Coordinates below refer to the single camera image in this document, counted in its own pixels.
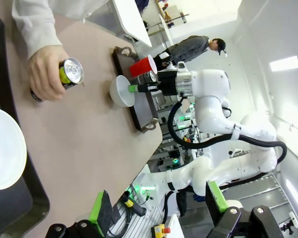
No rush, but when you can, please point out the red plastic cup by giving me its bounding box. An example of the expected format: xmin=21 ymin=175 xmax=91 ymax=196
xmin=129 ymin=55 xmax=157 ymax=77

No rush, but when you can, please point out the background shelf rack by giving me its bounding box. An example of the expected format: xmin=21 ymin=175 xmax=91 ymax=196
xmin=157 ymin=0 xmax=190 ymax=27

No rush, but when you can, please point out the dark grey tray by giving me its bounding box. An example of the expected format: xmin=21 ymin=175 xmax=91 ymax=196
xmin=0 ymin=15 xmax=50 ymax=236

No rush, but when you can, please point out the white plastic bowl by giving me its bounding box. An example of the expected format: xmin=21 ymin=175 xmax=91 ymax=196
xmin=109 ymin=75 xmax=136 ymax=108

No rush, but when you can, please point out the person cream sleeved forearm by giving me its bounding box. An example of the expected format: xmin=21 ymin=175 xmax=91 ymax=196
xmin=11 ymin=0 xmax=63 ymax=60

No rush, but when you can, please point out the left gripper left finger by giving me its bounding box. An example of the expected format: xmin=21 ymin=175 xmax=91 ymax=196
xmin=45 ymin=190 xmax=114 ymax=238

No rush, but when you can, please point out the person bare hand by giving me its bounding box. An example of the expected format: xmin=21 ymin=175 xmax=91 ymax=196
xmin=28 ymin=46 xmax=68 ymax=102

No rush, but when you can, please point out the background person with cap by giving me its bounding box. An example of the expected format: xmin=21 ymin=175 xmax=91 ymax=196
xmin=152 ymin=35 xmax=226 ymax=71

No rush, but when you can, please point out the yellow emergency stop box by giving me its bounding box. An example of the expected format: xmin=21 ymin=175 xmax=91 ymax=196
xmin=151 ymin=223 xmax=172 ymax=238

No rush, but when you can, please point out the white plate near camera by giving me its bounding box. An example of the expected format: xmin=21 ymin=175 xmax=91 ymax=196
xmin=0 ymin=107 xmax=27 ymax=191

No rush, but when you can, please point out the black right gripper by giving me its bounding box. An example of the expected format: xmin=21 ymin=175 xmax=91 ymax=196
xmin=128 ymin=70 xmax=179 ymax=96

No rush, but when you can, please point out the black yellow pendant handle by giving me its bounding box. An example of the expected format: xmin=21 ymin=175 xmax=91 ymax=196
xmin=123 ymin=190 xmax=147 ymax=216

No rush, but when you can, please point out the white table top panel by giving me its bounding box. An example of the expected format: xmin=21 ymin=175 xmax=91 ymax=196
xmin=111 ymin=0 xmax=152 ymax=48

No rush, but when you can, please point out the brown tray with handles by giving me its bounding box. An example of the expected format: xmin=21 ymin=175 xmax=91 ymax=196
xmin=112 ymin=46 xmax=159 ymax=134

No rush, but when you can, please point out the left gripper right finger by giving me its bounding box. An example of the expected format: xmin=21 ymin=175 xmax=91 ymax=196
xmin=205 ymin=180 xmax=284 ymax=238

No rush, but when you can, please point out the black corrugated cable hose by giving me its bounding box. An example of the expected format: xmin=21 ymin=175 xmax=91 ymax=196
xmin=167 ymin=96 xmax=288 ymax=189

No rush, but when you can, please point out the person cream sweater torso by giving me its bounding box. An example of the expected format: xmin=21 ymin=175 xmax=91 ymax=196
xmin=46 ymin=0 xmax=111 ymax=24

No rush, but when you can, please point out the rectangular ceiling light panel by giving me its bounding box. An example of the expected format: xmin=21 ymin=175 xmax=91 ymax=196
xmin=269 ymin=56 xmax=298 ymax=72

